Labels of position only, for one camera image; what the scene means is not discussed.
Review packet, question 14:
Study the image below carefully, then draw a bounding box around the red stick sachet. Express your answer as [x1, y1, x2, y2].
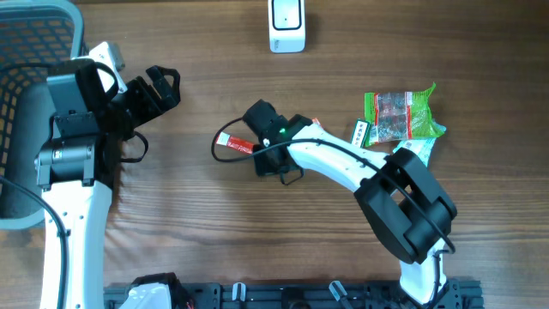
[215, 132, 254, 155]

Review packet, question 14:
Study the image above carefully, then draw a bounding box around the green snack bag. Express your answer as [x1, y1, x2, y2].
[363, 82, 445, 148]

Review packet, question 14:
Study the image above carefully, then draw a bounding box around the teal white tissue pack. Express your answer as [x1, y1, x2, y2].
[393, 137, 437, 167]

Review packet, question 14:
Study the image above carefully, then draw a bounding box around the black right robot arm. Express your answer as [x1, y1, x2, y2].
[243, 100, 457, 307]

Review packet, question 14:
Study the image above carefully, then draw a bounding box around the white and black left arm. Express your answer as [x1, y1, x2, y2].
[35, 58, 180, 308]

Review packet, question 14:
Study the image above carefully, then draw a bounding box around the white barcode scanner box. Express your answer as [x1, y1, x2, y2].
[268, 0, 306, 53]

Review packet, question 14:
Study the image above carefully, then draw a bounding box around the grey plastic mesh basket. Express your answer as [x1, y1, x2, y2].
[0, 0, 89, 231]

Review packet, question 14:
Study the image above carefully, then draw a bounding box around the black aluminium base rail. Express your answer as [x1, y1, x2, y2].
[102, 279, 486, 309]

